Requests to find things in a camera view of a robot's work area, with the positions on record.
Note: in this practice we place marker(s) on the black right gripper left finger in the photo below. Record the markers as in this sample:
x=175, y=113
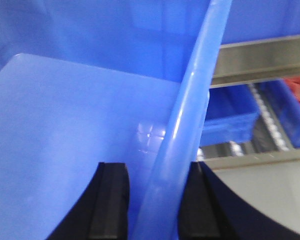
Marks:
x=101, y=212

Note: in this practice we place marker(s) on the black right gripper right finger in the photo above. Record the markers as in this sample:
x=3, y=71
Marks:
x=210, y=210

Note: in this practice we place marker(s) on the large blue plastic bin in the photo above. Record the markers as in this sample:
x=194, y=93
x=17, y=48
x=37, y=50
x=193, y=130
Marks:
x=84, y=82

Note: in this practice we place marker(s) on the white roller track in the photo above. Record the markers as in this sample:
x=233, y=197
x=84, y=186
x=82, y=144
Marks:
x=269, y=132

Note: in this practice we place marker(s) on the lower middle blue bin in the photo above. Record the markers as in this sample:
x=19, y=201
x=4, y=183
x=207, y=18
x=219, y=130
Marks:
x=231, y=116

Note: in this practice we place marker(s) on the lower right blue bin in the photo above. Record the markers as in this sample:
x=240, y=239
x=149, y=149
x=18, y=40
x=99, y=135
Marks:
x=286, y=107

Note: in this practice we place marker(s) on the rear blue bin at right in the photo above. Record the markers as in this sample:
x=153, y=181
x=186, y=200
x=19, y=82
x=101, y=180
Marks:
x=251, y=20

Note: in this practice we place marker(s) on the stainless steel shelf rail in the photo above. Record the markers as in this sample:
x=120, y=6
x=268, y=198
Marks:
x=257, y=61

